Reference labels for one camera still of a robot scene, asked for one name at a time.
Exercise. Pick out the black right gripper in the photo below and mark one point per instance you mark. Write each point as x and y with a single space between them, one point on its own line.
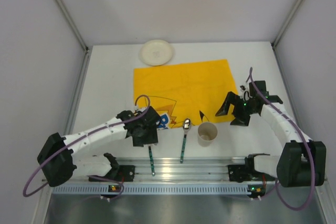
239 109

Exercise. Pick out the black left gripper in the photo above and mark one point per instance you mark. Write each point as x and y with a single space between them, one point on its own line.
145 139

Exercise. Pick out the silver fork green handle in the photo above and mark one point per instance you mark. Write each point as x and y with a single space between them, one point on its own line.
151 161

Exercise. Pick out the yellow cartoon placemat cloth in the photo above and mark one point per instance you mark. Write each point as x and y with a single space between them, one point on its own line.
188 90

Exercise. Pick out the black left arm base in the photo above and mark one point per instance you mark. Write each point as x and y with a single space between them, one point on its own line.
125 173

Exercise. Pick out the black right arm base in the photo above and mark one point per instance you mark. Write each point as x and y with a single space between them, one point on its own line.
241 173

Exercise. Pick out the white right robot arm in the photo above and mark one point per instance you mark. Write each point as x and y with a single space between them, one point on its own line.
302 161

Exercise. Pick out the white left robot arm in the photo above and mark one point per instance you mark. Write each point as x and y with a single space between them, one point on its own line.
86 153

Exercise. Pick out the beige paper cup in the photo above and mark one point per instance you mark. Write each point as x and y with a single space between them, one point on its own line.
206 133

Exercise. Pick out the cream round plate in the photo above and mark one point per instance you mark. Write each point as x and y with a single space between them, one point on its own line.
156 52

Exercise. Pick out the silver spoon green handle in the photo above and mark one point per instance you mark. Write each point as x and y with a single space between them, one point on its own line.
186 127

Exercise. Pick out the perforated grey cable duct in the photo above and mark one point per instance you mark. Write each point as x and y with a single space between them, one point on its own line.
160 189

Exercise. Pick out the right aluminium corner post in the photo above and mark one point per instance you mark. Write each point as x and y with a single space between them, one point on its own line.
287 22

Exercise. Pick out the aluminium corner post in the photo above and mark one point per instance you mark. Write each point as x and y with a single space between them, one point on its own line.
287 22
71 23

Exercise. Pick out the left aluminium corner post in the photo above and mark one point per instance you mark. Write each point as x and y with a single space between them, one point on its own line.
71 23

